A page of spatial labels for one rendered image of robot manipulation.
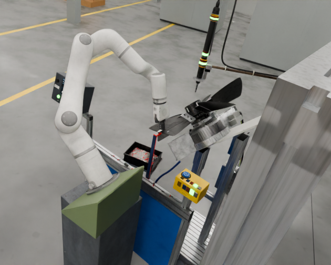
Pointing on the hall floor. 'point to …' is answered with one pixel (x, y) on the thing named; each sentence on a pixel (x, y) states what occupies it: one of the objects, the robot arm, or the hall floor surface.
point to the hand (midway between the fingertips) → (162, 126)
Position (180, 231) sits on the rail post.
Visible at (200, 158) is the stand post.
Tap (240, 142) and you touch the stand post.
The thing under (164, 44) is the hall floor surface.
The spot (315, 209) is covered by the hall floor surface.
